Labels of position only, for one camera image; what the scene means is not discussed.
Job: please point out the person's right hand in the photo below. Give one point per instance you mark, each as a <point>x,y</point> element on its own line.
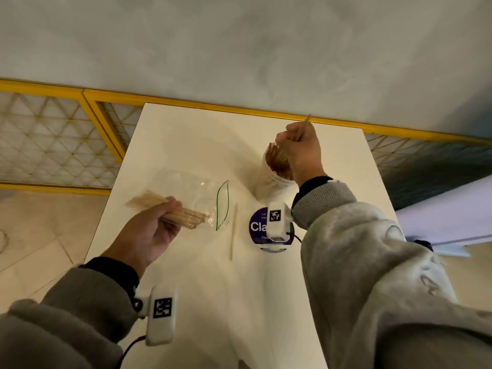
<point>303,157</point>

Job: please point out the person's left hand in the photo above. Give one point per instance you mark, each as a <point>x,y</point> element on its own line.
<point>138,236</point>

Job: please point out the person's left thumb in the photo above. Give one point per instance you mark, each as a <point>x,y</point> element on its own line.
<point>169,205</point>

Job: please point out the person's right fingers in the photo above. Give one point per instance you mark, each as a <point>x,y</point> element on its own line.
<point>296,132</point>

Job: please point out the thin wooden stick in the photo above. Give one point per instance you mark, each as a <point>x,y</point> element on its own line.
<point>233,234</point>
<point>307,119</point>

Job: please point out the bundle of pale wooden sticks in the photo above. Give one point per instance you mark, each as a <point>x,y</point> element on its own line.
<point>192,218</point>

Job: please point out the person's right forearm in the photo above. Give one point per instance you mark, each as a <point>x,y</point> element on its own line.
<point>376,288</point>

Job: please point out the person's left forearm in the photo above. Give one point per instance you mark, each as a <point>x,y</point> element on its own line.
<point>65,322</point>

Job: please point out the clear plastic zip bag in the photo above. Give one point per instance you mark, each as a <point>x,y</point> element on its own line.
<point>200,194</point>

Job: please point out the bunch of brown wooden skewers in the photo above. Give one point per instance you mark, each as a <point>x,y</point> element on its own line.
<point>277,161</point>

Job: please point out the clear plastic jar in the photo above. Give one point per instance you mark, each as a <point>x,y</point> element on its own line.
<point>269,186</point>

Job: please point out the round purple lid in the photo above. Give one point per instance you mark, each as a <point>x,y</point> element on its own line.
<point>256,226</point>

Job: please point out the yellow framed mesh railing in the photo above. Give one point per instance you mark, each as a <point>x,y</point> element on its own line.
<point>96,111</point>

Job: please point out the pale lilac furniture panel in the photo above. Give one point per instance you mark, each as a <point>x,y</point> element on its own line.
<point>446,219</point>

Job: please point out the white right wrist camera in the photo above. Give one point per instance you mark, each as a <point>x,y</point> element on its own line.
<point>278,222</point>

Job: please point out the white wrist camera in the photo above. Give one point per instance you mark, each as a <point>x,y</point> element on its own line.
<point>278,222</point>
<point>162,317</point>

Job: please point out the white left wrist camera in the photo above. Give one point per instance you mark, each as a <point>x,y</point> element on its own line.
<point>162,317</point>

